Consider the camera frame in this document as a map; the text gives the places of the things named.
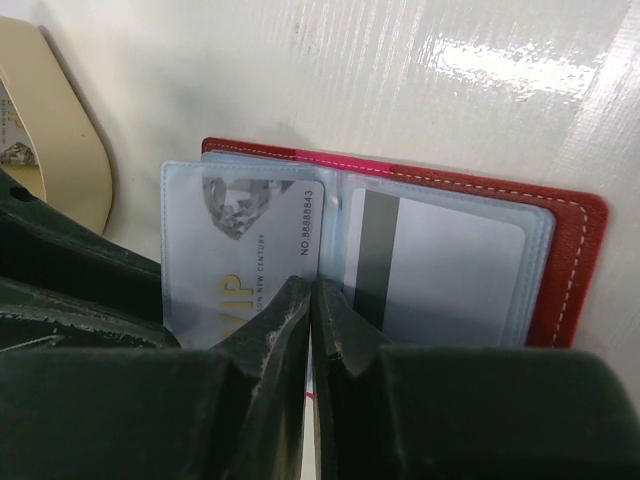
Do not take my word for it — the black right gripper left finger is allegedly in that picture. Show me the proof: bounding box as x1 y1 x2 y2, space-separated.
1 277 310 479

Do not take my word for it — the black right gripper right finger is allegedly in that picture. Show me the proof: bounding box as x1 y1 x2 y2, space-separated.
310 281 639 479

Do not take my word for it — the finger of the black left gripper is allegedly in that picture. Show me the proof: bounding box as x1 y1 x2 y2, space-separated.
1 278 179 353
1 173 162 305

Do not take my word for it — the silver VIP card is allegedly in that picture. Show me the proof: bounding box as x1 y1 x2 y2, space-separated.
162 174 324 349
343 187 532 346

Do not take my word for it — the red leather card holder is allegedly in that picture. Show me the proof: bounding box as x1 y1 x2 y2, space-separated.
161 137 609 348

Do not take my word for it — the beige oval tray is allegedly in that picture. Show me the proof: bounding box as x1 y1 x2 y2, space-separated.
1 17 113 234

